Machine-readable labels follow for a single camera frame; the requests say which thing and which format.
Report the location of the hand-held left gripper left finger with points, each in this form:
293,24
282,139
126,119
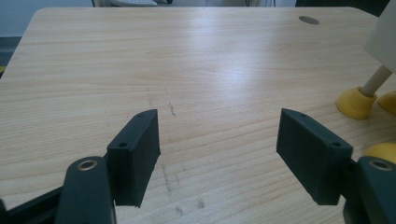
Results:
134,161

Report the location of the black curtain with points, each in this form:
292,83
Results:
342,3

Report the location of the cream cartoon trash can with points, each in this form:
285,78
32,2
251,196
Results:
355,104

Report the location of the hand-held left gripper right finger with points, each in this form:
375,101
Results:
314,158

